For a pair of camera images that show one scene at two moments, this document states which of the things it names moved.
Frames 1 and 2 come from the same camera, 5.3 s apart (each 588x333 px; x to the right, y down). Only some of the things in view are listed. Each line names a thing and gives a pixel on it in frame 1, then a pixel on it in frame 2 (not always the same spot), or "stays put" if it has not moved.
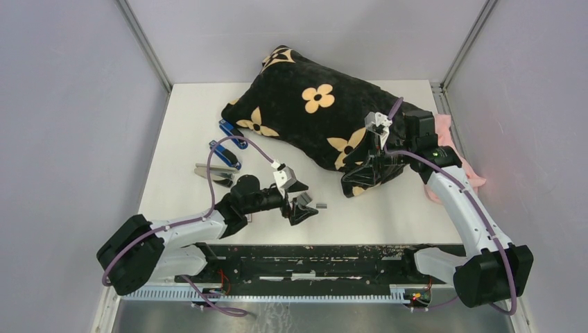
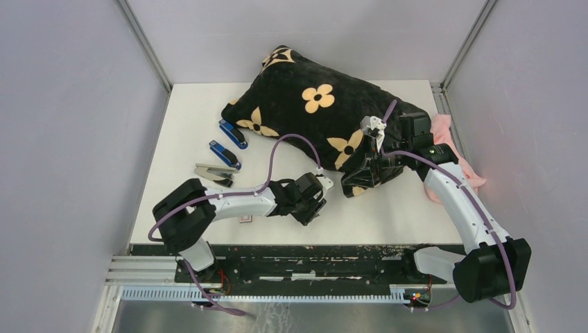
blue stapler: x=226 y=156 stays put
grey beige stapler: x=220 y=174 stays put
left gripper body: x=283 y=198 → x=306 y=211
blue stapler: x=231 y=132 stays put
